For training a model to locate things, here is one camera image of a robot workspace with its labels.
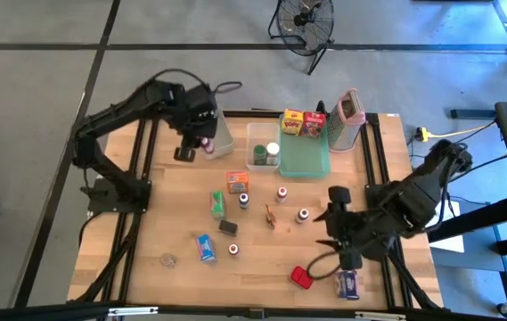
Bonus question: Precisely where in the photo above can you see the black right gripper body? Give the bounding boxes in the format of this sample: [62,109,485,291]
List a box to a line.
[328,185,381,271]

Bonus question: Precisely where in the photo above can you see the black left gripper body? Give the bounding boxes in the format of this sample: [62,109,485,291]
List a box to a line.
[173,84,218,162]

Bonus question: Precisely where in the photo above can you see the red plastic box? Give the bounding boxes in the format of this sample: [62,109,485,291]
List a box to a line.
[289,266,315,291]

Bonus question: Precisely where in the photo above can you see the green lid spice jar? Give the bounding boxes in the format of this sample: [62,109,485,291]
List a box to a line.
[252,144,268,167]

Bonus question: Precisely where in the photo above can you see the orange mini cereal box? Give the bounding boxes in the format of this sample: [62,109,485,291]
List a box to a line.
[226,171,250,194]

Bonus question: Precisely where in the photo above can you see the white lid spice jar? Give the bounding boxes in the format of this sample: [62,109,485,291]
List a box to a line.
[265,142,281,167]

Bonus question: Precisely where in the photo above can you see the yellow Corn Pops box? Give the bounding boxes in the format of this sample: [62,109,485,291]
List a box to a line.
[280,108,306,136]

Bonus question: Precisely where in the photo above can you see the red Froot Loops box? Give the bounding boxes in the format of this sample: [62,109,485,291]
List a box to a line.
[301,111,327,139]

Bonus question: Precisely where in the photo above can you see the green mini cereal box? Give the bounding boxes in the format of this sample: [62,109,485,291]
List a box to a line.
[209,191,227,220]

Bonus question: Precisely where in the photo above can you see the navy mini cereal box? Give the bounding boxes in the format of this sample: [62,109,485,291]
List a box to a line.
[333,268,361,301]

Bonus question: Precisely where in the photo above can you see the green plastic tray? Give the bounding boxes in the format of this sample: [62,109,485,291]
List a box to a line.
[278,113,331,179]

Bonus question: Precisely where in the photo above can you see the clear plastic container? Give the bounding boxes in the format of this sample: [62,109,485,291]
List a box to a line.
[245,122,281,173]

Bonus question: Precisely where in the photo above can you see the dark green small box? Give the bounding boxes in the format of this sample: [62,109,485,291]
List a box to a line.
[218,218,239,236]

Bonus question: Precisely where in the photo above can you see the white paper sheet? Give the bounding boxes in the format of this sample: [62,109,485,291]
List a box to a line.
[429,200,466,254]

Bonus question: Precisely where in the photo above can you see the blue Rice Krispies box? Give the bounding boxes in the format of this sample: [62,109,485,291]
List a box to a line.
[195,234,217,264]

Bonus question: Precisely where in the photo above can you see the black floor fan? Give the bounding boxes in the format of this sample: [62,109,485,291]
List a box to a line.
[266,0,337,76]

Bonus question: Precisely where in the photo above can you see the blue metal floor beam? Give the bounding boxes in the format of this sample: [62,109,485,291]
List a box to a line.
[450,108,499,119]

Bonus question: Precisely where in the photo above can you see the black aluminium crossbar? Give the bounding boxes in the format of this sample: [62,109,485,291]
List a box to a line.
[0,299,507,321]

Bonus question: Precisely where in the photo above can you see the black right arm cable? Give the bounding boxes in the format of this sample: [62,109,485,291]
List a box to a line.
[306,250,343,282]

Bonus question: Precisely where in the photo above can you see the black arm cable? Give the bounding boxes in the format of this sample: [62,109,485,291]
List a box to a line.
[306,250,343,282]
[148,68,243,95]

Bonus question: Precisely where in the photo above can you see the grey translucent handled bin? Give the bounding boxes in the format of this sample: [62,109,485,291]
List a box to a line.
[199,104,235,161]

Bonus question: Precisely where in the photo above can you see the black aluminium table frame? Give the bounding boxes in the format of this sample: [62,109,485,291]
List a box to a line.
[68,98,446,313]

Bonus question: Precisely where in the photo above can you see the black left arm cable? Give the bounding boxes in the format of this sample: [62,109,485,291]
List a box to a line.
[148,68,243,95]

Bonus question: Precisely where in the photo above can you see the silver metal bracket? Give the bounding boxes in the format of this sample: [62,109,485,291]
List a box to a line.
[354,310,408,321]
[107,306,159,318]

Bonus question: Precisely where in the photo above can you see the yellow extension cord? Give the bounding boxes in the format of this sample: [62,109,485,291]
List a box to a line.
[415,119,499,143]

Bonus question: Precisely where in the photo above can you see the black floor cable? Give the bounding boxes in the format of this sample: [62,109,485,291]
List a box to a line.
[451,146,507,184]

